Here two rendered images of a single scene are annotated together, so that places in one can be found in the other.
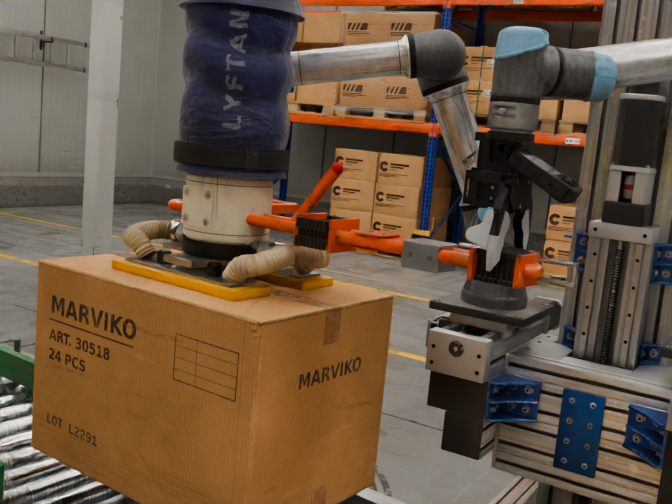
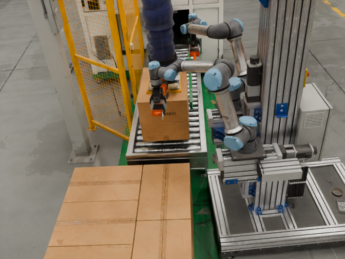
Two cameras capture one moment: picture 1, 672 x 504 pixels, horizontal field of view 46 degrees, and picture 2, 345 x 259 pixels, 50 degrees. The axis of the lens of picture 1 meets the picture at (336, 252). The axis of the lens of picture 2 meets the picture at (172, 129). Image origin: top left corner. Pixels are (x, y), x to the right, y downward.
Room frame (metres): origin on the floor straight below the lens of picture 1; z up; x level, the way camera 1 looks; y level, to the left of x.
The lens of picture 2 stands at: (0.19, -2.15, 2.64)
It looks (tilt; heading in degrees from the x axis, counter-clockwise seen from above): 37 degrees down; 59
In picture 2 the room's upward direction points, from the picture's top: 5 degrees counter-clockwise
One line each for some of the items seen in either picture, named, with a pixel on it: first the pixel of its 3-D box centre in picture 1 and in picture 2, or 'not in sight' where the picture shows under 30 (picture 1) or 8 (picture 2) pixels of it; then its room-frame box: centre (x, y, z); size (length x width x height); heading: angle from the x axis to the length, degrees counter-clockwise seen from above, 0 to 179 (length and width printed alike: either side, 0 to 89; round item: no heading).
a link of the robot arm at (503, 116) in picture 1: (511, 119); (155, 80); (1.23, -0.25, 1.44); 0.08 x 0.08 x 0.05
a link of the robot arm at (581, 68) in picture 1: (569, 75); (168, 72); (1.28, -0.34, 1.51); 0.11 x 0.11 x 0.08; 19
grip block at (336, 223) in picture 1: (326, 232); (161, 84); (1.43, 0.02, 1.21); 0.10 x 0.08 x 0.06; 144
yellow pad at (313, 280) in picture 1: (256, 262); (175, 79); (1.65, 0.16, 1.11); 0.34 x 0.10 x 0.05; 54
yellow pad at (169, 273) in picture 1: (188, 269); (153, 80); (1.50, 0.28, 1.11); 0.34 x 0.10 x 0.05; 54
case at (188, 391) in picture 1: (208, 373); (165, 102); (1.57, 0.24, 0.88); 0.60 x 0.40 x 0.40; 55
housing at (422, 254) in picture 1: (429, 255); not in sight; (1.30, -0.15, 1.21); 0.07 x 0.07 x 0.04; 54
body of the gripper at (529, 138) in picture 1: (501, 171); (157, 90); (1.24, -0.24, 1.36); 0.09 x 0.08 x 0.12; 53
